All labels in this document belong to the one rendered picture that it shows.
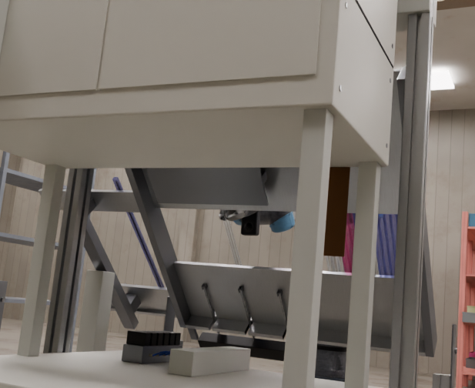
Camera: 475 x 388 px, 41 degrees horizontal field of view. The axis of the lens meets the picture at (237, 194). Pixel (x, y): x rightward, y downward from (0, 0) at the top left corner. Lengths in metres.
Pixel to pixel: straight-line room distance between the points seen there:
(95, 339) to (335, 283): 0.71
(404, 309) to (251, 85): 0.51
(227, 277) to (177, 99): 0.91
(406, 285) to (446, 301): 9.36
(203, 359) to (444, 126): 9.92
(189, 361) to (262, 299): 0.56
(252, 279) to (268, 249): 9.69
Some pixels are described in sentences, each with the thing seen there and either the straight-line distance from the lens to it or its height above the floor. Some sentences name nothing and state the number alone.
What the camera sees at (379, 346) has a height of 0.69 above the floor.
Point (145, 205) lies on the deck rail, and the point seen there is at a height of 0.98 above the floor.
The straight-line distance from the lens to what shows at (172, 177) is 1.54.
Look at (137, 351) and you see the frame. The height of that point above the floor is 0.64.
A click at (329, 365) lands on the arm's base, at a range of 2.21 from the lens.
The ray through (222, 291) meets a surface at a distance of 1.76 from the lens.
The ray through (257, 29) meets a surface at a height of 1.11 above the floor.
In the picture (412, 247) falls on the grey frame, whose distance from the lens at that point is 1.14.
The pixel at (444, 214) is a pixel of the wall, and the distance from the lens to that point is 10.65.
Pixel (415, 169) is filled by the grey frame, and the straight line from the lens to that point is 1.16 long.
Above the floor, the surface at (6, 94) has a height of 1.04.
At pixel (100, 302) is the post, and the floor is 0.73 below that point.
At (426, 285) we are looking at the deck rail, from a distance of 1.49.
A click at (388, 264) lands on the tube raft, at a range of 1.54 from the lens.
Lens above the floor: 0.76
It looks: 10 degrees up
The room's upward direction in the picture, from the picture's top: 6 degrees clockwise
